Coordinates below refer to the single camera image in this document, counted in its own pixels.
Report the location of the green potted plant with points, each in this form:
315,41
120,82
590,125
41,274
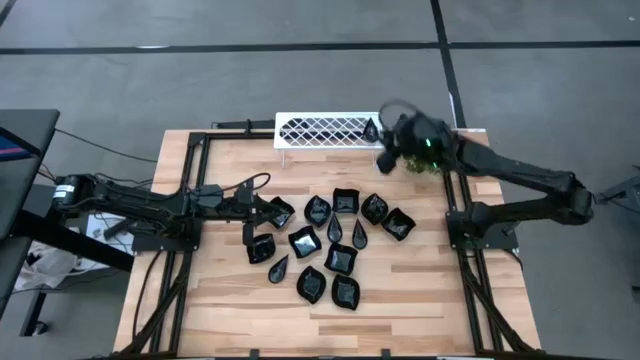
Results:
417,167

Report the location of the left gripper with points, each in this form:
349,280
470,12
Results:
248,232

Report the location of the blue screen laptop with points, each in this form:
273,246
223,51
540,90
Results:
12,150

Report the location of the black rear crossbar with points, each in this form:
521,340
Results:
235,124

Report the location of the white paper sheet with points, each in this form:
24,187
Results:
97,230

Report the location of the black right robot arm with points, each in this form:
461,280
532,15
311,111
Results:
525,175

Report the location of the black edge clamp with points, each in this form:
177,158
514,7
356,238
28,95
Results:
254,354
385,354

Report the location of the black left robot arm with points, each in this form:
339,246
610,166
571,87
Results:
125,200

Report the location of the white plastic bag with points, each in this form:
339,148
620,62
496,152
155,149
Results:
50,267

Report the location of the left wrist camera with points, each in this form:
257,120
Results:
244,192

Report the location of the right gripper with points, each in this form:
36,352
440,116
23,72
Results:
420,140

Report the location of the black side desk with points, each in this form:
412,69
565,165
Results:
35,120

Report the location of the black desk leg beam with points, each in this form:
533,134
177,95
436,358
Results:
75,242

